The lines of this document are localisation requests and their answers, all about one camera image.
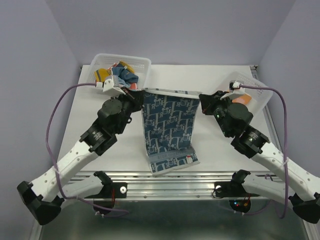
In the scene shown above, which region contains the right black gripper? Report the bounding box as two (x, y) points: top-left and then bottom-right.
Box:
(200, 90), (235, 138)

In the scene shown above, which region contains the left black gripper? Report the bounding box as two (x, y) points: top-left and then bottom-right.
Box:
(111, 86), (146, 135)

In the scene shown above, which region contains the blue patterned towel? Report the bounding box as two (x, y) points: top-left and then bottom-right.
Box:
(141, 88), (200, 176)

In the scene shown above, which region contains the orange polka dot towel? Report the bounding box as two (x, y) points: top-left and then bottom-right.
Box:
(230, 93), (252, 105)

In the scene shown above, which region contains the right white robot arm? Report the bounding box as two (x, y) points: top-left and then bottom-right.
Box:
(199, 91), (320, 224)

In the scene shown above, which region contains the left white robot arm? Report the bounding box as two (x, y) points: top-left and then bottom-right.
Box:
(17, 87), (145, 226)

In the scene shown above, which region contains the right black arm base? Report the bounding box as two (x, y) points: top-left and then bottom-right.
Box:
(212, 181), (259, 214)

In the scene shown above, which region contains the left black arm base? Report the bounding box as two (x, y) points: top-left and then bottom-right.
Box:
(92, 182), (128, 209)

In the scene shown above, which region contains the white basket with towels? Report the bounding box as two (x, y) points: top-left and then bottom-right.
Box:
(85, 53), (152, 91)

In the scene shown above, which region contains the red white towel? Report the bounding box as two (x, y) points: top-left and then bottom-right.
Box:
(129, 82), (138, 91)

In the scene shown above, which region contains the yellow grey towel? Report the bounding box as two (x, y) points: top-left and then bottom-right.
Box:
(94, 68), (112, 83)

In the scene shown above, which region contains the empty white basket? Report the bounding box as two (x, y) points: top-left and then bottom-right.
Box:
(210, 71), (273, 122)

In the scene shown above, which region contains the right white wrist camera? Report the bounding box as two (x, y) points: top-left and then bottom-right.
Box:
(220, 80), (245, 100)

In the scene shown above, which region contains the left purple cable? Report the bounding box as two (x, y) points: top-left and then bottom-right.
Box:
(44, 82), (130, 217)

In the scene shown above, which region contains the purple cable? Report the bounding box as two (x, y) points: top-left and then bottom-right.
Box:
(44, 82), (130, 217)
(241, 84), (292, 219)

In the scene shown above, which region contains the aluminium frame rail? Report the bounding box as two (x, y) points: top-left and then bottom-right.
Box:
(29, 170), (313, 240)

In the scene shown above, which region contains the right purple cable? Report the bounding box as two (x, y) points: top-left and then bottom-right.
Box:
(241, 84), (292, 219)

